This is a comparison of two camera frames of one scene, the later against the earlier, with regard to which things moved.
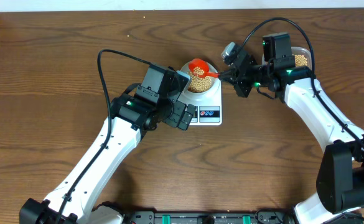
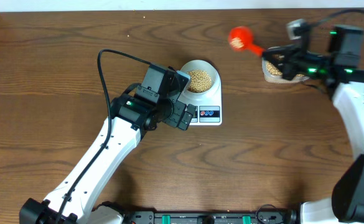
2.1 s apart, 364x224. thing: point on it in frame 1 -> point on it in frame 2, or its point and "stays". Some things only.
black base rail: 266,216 stays
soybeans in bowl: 198,84 stays
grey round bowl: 198,83 stays
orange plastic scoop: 200,67 -> 241,38
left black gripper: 173,120 stays
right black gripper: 237,79 -> 287,64
